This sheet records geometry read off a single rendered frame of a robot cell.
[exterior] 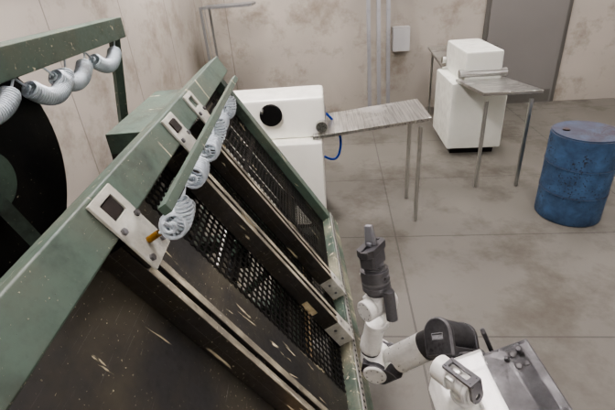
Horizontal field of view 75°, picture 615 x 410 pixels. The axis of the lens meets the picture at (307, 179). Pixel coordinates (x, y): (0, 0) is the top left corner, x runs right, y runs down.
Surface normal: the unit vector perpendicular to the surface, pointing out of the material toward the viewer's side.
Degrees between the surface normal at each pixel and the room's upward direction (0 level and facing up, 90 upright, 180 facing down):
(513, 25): 90
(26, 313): 59
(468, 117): 90
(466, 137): 90
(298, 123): 90
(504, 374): 23
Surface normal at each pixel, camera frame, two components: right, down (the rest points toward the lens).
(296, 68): -0.07, 0.46
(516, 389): -0.46, -0.79
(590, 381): -0.07, -0.89
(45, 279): 0.82, -0.52
